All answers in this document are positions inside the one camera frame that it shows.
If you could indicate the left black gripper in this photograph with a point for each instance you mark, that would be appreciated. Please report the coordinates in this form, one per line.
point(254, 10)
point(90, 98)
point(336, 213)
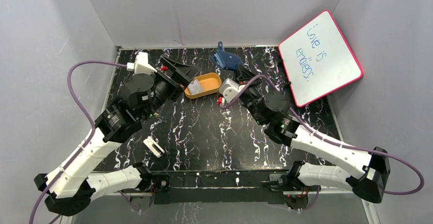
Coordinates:
point(173, 80)

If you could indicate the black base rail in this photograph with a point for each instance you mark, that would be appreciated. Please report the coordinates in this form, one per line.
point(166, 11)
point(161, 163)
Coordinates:
point(226, 186)

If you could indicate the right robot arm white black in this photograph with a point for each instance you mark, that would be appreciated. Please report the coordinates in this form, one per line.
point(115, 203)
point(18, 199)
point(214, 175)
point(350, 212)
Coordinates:
point(364, 173)

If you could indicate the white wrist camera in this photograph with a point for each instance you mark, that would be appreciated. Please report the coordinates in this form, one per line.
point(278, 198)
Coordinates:
point(228, 90)
point(141, 64)

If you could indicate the orange oval tray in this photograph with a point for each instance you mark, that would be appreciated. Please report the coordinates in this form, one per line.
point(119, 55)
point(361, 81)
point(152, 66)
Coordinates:
point(210, 82)

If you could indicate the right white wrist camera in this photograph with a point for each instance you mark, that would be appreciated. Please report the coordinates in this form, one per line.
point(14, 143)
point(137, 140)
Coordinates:
point(228, 90)

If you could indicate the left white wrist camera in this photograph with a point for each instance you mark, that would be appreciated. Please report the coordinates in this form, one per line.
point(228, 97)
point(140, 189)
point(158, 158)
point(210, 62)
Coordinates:
point(141, 64)

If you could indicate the pink framed whiteboard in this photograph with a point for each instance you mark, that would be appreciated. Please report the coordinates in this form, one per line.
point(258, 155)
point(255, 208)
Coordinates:
point(318, 60)

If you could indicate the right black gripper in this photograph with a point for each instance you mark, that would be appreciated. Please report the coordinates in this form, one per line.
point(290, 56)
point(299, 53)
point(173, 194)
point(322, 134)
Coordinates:
point(242, 73)

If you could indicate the blue leather card holder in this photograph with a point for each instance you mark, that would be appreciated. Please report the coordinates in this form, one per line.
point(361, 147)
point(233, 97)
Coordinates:
point(225, 60)

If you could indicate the white eraser block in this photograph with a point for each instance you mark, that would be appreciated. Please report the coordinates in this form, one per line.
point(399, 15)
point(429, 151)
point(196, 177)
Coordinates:
point(154, 147)

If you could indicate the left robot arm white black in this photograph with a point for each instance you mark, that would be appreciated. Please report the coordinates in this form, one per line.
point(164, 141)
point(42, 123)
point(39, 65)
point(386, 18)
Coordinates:
point(72, 186)

